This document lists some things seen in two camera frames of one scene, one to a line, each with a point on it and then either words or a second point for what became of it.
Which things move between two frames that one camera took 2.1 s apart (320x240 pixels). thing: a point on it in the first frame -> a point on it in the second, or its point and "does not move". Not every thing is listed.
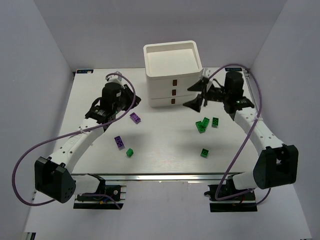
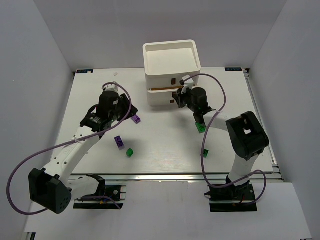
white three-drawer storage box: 172,69 does not move
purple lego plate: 135,117 does not move
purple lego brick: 119,142 does not move
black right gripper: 205,92 -> 182,98
